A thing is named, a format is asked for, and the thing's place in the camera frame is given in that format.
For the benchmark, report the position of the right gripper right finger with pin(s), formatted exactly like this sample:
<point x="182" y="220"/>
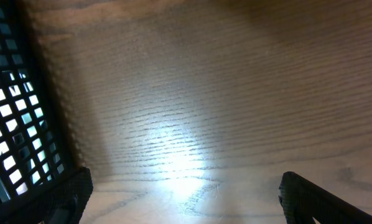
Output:
<point x="303" y="202"/>

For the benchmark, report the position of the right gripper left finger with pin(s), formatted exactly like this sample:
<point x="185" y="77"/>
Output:
<point x="61" y="200"/>

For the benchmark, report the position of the black plastic basket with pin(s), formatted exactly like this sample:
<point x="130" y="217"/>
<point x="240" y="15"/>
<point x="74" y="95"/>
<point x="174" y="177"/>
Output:
<point x="32" y="147"/>

